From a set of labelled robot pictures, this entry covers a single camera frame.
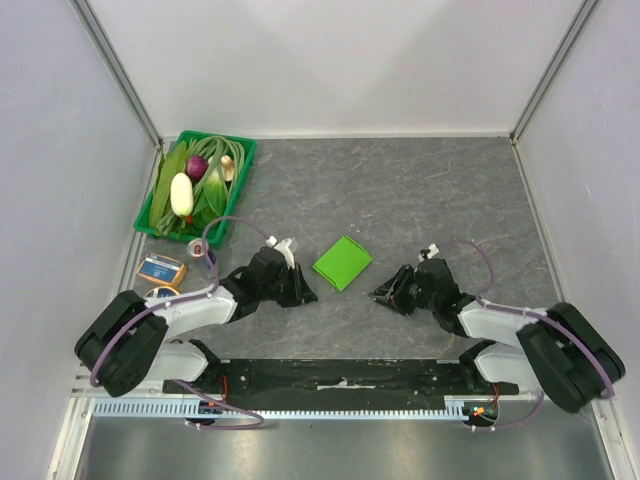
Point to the purple onion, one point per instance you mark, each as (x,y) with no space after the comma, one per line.
(196,167)

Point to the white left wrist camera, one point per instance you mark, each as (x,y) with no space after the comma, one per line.
(287,247)

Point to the green plastic tray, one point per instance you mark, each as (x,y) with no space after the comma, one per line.
(215,231)

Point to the beige mushroom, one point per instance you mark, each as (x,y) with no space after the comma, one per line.
(228,168)

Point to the white eggplant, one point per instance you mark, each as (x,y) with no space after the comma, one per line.
(181,195)

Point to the green bok choy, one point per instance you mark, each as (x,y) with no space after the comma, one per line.
(212,200)

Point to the yellow tape roll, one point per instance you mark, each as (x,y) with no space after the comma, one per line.
(161,292)

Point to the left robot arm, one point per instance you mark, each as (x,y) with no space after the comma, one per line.
(132,339)

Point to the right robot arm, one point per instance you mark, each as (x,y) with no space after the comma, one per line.
(555,350)

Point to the green paper box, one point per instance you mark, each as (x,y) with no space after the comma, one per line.
(342,263)

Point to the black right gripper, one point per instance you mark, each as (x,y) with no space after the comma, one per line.
(400,289)

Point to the slotted cable duct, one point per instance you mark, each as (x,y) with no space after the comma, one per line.
(193,408)

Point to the red blue drink can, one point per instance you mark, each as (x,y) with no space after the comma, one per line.
(197,251)

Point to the large green leaf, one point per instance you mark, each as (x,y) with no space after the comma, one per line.
(173,163)

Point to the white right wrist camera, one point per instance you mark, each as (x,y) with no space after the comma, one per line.
(428,253)

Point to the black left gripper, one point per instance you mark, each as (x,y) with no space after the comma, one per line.
(301,291)

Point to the green long beans bundle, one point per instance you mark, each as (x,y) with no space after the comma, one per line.
(211,148)

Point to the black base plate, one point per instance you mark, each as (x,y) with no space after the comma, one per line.
(338,383)

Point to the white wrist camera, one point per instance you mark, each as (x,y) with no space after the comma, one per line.
(428,253)
(287,247)

